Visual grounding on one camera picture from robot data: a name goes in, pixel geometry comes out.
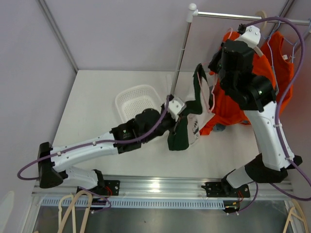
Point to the white perforated laundry basket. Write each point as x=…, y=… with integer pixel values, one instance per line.
x=134, y=100

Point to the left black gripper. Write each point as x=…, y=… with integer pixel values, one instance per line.
x=174, y=124

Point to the orange t-shirt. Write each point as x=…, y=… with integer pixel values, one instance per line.
x=226, y=109
x=283, y=72

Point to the beige hanger lower right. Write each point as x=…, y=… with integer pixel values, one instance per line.
x=296, y=219

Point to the grey-blue t-shirt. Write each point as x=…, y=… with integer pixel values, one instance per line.
x=219, y=128

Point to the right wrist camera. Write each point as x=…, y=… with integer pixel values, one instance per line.
x=249, y=35

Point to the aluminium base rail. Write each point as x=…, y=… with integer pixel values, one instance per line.
x=182, y=193

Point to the blue wire hanger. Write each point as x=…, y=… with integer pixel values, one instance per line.
x=275, y=40

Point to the beige hangers lower left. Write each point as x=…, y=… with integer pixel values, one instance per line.
x=71, y=210

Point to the green and white t-shirt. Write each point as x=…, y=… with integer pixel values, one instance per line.
x=195, y=116

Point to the metal clothes rack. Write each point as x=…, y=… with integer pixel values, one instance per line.
x=194, y=12

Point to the pink wire hanger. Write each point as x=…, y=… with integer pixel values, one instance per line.
x=207, y=87

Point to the orange t-shirt on blue hanger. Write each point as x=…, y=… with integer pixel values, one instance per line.
x=283, y=72

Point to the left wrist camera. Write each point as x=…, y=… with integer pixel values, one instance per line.
x=176, y=107

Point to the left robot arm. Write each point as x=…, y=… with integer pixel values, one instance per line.
x=58, y=164

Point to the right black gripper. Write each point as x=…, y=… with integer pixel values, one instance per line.
x=213, y=65

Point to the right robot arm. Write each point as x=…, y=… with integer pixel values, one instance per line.
x=271, y=165

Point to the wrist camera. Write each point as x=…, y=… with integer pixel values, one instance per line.
x=176, y=107
x=249, y=35

